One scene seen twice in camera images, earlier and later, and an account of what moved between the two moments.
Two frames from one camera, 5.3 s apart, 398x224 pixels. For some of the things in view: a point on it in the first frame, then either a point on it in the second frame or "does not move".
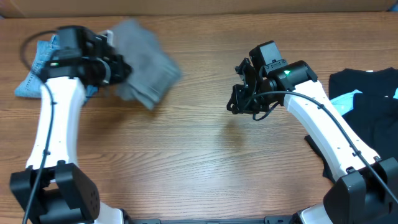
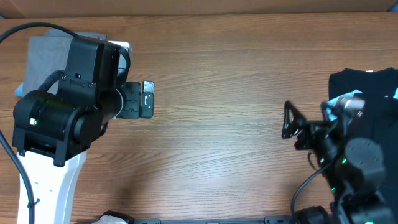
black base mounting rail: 268,219 does not move
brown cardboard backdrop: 56,9 does not move
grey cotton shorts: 153,75 -> 47,54
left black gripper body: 105,72 -> 131,106
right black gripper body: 261,103 -> 328,149
